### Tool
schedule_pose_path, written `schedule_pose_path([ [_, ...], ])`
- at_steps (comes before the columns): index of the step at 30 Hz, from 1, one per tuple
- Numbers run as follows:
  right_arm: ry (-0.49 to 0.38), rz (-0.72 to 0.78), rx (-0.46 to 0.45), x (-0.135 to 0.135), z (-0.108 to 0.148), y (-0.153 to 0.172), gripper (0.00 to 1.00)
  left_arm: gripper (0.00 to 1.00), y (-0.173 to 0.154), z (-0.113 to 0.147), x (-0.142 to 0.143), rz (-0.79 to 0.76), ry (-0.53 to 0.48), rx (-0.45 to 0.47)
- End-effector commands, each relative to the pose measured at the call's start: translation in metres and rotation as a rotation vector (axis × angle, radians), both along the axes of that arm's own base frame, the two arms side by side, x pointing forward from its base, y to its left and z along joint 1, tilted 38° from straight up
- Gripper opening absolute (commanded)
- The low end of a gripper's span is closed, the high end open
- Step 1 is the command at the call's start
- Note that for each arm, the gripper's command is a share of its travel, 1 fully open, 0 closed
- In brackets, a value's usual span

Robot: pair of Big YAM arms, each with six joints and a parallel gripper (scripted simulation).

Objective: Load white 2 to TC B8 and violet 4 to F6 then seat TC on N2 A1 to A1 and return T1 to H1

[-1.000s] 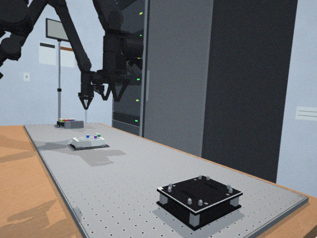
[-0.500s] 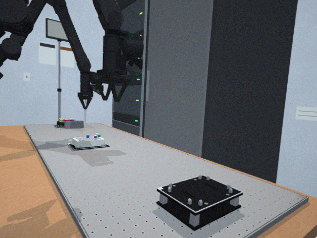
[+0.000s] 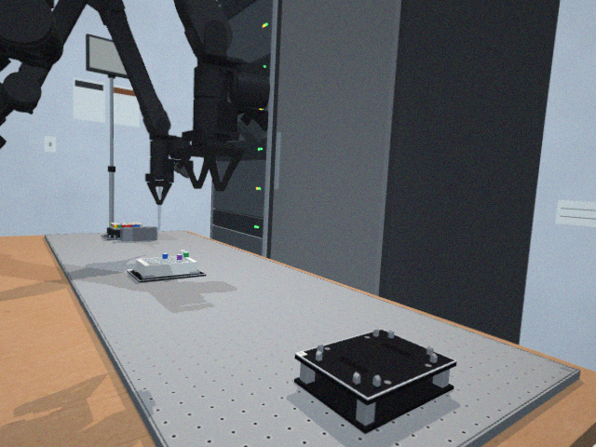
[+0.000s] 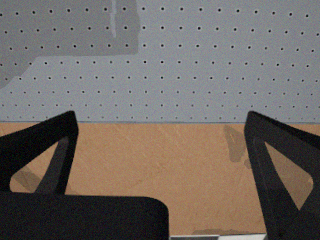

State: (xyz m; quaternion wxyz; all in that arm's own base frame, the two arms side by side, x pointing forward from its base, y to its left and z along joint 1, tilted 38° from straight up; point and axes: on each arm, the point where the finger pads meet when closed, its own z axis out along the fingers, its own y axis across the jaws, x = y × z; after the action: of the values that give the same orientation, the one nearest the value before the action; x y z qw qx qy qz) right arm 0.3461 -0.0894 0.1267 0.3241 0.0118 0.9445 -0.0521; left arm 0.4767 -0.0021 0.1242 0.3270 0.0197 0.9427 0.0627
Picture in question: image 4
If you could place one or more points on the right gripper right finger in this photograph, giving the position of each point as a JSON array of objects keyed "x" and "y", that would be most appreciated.
[{"x": 278, "y": 208}]

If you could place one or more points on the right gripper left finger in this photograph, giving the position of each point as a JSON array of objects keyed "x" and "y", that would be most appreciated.
[{"x": 19, "y": 148}]

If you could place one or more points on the grey flat base plate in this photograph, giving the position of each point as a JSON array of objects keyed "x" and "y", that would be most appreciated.
[{"x": 160, "y": 61}]

